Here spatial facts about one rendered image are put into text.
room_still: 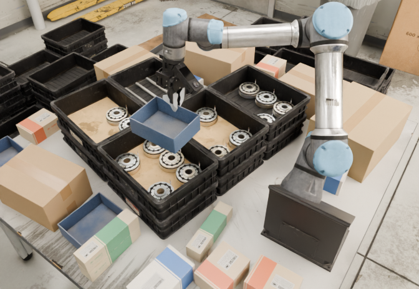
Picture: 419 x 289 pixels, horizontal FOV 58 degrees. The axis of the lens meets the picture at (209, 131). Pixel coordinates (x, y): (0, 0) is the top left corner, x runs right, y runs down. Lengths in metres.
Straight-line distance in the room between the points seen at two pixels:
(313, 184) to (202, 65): 1.07
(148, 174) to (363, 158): 0.89
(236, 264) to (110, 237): 0.45
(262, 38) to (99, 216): 0.94
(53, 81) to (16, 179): 1.31
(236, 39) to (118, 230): 0.79
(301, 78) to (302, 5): 2.54
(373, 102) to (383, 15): 2.43
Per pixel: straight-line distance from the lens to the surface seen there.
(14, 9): 4.79
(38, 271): 2.43
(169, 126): 1.40
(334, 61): 1.25
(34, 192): 1.59
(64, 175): 1.61
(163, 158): 1.57
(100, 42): 3.24
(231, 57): 2.12
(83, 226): 1.62
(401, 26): 4.04
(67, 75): 2.90
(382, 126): 1.81
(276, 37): 1.37
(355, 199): 1.74
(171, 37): 1.25
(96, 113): 1.91
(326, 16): 1.25
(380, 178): 1.86
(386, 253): 2.51
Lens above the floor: 1.98
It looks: 42 degrees down
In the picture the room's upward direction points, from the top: straight up
